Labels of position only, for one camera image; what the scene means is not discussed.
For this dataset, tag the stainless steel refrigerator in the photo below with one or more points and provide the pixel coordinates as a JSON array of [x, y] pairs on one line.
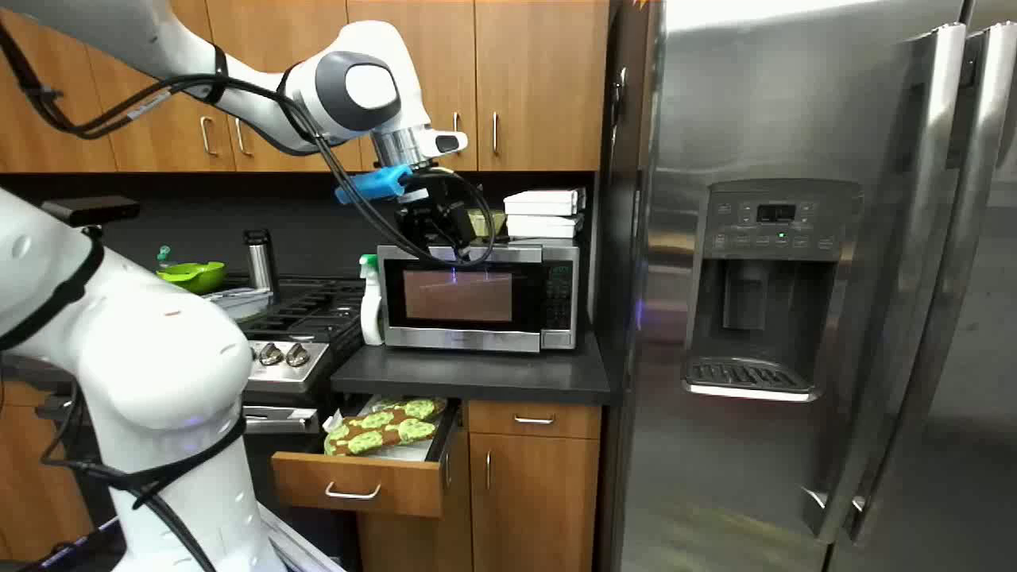
[[806, 319]]

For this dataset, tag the brown wooden lower cabinet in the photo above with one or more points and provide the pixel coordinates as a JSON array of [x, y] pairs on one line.
[[32, 495]]

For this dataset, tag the white spray bottle green nozzle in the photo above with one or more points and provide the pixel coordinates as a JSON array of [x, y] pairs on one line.
[[370, 306]]

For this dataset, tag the green bowl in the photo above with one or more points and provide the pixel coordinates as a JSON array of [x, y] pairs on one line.
[[195, 275]]

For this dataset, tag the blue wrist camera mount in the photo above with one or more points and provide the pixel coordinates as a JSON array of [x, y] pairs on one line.
[[370, 183]]

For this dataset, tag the closed wooden drawer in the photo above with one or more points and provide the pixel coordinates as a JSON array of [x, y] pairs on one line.
[[536, 419]]

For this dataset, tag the brown wooden lower cabinet door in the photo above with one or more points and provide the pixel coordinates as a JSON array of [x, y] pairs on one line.
[[415, 545], [536, 509]]

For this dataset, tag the black gas stove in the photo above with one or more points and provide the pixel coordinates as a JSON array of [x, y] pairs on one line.
[[303, 329]]

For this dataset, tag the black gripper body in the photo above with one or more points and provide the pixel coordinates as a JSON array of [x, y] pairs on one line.
[[437, 205]]

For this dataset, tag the open wooden drawer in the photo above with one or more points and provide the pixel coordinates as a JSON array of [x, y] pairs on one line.
[[359, 482]]

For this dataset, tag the brown wooden cabinet door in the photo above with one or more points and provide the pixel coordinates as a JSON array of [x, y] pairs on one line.
[[170, 146], [542, 82], [43, 144], [266, 33], [536, 509], [445, 52], [415, 545]]

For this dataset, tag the white flat box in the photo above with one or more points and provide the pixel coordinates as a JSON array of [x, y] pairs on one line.
[[542, 200], [542, 227]]

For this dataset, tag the stainless steel microwave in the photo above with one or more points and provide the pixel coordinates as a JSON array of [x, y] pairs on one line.
[[479, 297]]

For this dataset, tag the black flat box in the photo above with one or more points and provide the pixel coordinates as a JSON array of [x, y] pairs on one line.
[[90, 208]]

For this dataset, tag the steel thermos cylinder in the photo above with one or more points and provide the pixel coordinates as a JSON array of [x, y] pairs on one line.
[[257, 258]]

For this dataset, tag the brown wooden upper cabinet door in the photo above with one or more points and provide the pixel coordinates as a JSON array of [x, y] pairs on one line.
[[445, 52], [170, 146], [43, 144], [542, 82], [266, 33]]

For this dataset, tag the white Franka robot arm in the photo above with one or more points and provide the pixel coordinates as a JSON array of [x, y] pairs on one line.
[[159, 360]]

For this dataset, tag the green brown patterned oven mitt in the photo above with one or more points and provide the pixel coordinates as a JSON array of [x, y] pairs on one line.
[[383, 422]]

